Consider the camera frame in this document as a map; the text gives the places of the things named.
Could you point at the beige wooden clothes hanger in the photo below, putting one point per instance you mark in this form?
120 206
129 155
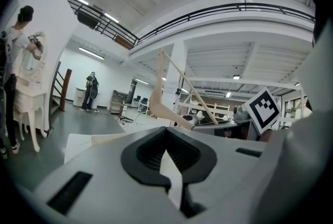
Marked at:
159 110

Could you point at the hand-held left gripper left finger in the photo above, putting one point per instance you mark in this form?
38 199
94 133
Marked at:
104 191

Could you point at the white bed frame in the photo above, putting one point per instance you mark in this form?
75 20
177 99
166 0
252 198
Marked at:
221 107

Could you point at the white square pillar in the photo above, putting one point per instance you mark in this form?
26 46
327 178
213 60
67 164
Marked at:
175 74

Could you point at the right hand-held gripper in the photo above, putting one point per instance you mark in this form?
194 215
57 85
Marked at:
264 111

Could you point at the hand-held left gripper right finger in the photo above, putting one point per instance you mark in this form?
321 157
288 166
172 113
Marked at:
223 181

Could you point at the beige office desk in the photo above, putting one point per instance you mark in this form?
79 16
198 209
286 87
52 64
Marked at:
117 103

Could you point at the white dressing table with mirror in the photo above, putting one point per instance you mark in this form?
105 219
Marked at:
31 103

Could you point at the white round cabinet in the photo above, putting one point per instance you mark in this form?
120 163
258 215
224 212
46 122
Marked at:
78 97

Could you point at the brown wooden stair post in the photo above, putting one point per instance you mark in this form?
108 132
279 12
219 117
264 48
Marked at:
66 87

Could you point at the black metal balcony railing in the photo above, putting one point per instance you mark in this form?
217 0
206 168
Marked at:
182 20

